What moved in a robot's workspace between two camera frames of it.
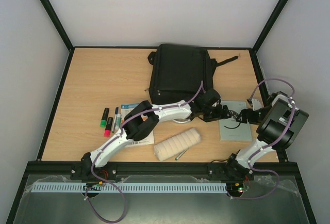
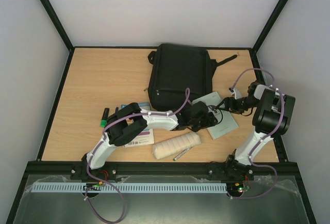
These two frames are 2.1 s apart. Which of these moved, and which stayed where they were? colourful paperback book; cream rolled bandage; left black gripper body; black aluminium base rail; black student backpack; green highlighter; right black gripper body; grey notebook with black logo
Moved: grey notebook with black logo; right black gripper body; left black gripper body
Stayed: black aluminium base rail; black student backpack; cream rolled bandage; green highlighter; colourful paperback book
